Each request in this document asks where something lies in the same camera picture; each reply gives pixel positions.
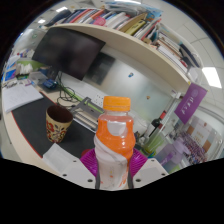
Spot small blue device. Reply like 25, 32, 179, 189
42, 78, 58, 90

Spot orange-capped drink bottle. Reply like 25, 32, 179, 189
93, 95, 137, 192

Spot ceiling lights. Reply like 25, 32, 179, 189
36, 0, 223, 89

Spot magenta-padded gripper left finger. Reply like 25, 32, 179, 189
60, 148, 101, 190

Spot photo poster board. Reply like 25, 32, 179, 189
179, 114, 223, 164

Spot dark wine bottle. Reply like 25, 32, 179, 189
144, 109, 168, 141

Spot grey metal laptop stand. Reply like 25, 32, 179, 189
69, 96, 104, 133

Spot black desk mat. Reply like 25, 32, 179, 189
11, 94, 101, 159

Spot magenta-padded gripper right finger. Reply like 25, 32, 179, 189
127, 148, 170, 190

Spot open white notebook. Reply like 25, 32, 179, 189
1, 83, 44, 114

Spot floral paper cup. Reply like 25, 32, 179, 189
45, 104, 74, 144

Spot wall shelf with books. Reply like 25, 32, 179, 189
43, 0, 205, 94

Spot black computer monitor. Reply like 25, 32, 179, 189
32, 26, 107, 82

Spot purple water bottle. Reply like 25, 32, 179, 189
154, 136, 191, 173

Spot white ceramic jar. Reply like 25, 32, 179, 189
133, 116, 150, 138

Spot green glass tumbler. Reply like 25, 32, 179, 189
143, 131, 166, 156

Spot black cables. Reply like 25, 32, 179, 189
55, 71, 84, 106

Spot purple hanging banner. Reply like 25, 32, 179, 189
173, 82, 208, 125

